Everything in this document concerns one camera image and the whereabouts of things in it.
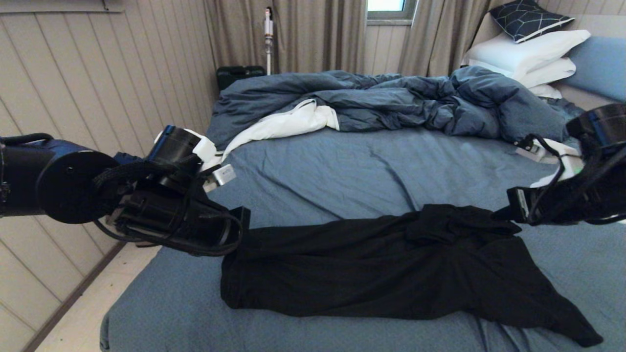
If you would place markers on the beige curtain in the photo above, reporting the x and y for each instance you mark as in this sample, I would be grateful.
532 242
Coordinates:
313 36
435 36

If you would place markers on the white stick vacuum cleaner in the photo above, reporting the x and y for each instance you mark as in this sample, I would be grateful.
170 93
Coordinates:
268 46

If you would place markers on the white sheet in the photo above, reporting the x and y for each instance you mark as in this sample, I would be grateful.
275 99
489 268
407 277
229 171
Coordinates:
283 124

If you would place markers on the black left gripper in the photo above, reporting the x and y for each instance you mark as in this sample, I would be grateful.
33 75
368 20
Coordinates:
171 220

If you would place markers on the blue headboard cushion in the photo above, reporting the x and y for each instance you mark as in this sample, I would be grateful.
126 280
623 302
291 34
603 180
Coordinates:
604 66

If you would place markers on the grey framed window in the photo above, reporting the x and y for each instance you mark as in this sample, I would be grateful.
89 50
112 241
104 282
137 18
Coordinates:
386 6

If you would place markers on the black hard case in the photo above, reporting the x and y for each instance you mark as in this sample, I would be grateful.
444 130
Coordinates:
234 76

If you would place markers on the white pillow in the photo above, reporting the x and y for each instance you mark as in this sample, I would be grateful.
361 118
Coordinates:
525 51
545 91
550 73

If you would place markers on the black moon print T-shirt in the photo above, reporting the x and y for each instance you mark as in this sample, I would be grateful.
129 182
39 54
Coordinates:
367 274

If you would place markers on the crumpled blue duvet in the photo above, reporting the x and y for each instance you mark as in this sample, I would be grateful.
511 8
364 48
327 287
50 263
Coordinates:
391 100

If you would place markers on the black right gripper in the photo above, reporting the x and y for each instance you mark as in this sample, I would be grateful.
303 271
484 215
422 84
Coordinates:
587 200

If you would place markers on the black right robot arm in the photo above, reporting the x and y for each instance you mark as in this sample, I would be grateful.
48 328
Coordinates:
601 127

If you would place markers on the blue bed sheet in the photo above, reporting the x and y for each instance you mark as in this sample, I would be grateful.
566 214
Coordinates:
367 171

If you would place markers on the beige upholstered bed frame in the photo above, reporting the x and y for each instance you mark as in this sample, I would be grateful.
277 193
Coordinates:
587 97

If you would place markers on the dark patterned pillow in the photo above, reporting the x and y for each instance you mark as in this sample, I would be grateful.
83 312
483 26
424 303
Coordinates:
525 19

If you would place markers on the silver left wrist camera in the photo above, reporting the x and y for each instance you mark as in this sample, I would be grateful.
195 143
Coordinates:
222 175

